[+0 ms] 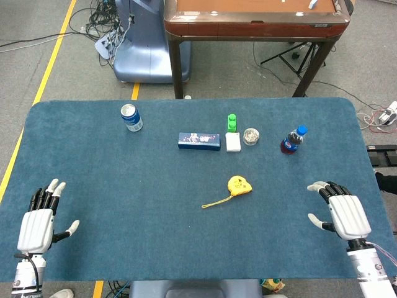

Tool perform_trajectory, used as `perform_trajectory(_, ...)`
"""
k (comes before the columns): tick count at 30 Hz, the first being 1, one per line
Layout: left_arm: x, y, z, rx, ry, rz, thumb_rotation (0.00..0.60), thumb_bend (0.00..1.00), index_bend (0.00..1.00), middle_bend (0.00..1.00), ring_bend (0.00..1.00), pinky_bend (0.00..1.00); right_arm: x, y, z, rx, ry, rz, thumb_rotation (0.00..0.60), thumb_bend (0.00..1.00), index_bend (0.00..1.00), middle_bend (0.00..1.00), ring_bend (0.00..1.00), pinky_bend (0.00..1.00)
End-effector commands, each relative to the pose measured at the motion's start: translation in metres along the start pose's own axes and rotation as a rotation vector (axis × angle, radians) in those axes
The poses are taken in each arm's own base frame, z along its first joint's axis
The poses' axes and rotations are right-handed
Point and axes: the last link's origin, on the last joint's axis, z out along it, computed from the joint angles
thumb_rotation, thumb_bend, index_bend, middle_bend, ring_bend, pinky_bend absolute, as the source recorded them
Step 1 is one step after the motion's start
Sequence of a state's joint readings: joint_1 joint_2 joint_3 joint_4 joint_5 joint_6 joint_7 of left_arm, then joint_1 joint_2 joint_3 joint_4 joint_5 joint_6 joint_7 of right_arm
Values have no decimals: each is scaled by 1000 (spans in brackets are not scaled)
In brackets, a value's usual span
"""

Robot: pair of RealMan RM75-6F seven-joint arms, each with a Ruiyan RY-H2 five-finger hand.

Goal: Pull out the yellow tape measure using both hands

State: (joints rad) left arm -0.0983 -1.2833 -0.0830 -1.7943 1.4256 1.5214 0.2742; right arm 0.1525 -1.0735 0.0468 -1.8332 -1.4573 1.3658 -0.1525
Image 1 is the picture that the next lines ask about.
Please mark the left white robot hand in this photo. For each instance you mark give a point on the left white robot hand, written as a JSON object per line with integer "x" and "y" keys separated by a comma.
{"x": 35, "y": 229}

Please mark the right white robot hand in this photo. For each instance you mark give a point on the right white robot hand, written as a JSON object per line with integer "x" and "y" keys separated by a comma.
{"x": 349, "y": 214}

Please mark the yellow tape measure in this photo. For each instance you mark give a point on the yellow tape measure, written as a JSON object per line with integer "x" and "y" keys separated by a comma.
{"x": 239, "y": 186}

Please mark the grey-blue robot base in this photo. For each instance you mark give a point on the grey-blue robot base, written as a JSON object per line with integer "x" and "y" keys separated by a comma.
{"x": 192, "y": 290}

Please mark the person's black trouser leg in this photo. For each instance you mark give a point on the person's black trouser leg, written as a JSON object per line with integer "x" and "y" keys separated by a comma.
{"x": 387, "y": 183}

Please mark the black floor pedal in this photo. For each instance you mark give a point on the black floor pedal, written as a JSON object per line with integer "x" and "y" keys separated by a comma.
{"x": 383, "y": 155}

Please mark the white shoe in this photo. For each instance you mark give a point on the white shoe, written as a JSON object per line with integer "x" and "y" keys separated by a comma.
{"x": 62, "y": 294}

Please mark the blue felt table cover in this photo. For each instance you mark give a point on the blue felt table cover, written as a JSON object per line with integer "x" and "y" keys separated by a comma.
{"x": 124, "y": 217}

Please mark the cola bottle blue cap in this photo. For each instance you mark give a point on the cola bottle blue cap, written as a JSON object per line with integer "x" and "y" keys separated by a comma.
{"x": 290, "y": 144}

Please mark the yellow-green toy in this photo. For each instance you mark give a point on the yellow-green toy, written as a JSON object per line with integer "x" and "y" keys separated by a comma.
{"x": 273, "y": 285}

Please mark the white floor device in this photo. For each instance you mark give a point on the white floor device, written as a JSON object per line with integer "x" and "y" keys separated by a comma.
{"x": 387, "y": 116}

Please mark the clear jar of paper clips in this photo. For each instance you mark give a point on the clear jar of paper clips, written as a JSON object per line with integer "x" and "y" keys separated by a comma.
{"x": 251, "y": 136}

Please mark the small white box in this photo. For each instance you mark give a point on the small white box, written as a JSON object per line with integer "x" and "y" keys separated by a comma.
{"x": 233, "y": 142}

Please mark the blue soda can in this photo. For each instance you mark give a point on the blue soda can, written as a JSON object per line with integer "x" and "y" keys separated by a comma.
{"x": 132, "y": 121}

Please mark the green toy brick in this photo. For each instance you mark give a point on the green toy brick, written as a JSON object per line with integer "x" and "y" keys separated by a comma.
{"x": 232, "y": 124}

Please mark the dark blue rectangular box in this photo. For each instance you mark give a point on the dark blue rectangular box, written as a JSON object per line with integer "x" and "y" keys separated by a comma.
{"x": 198, "y": 142}

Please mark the black tripod stand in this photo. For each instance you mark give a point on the black tripod stand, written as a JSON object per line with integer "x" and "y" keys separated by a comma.
{"x": 296, "y": 56}

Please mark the white power strip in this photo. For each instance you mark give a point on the white power strip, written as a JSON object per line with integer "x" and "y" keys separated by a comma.
{"x": 104, "y": 46}

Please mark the brown mahjong table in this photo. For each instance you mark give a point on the brown mahjong table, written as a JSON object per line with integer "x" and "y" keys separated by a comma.
{"x": 248, "y": 29}

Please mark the blue-grey machine pedestal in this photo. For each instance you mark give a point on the blue-grey machine pedestal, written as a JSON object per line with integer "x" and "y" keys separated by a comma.
{"x": 145, "y": 56}

